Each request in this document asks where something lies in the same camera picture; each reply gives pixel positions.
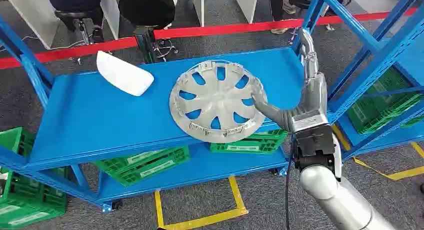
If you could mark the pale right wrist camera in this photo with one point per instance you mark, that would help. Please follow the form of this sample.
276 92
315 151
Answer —
337 155

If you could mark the red barrier strip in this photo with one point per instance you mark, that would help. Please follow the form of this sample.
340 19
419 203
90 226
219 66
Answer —
82 51

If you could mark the white partition panel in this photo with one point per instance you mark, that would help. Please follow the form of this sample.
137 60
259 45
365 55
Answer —
246 4
30 12
198 6
109 9

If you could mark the green plastic crate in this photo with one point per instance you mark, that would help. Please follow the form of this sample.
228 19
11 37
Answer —
145 167
251 144
384 105
23 208

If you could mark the blue metal shelf rack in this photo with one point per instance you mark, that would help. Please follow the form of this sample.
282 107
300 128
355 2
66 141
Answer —
99 119
374 39

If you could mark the black stool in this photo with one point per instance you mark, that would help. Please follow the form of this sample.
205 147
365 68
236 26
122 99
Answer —
74 15
145 39

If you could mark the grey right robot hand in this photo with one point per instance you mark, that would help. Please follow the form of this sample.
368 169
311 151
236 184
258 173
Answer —
311 102

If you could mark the silver wheel hubcap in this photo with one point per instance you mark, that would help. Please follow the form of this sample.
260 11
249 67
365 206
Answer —
215 102

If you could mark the yellow floor tape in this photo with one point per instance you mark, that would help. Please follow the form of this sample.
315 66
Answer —
400 174
236 195

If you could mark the white plastic mirror cover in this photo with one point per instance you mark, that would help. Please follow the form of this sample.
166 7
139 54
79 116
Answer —
124 75

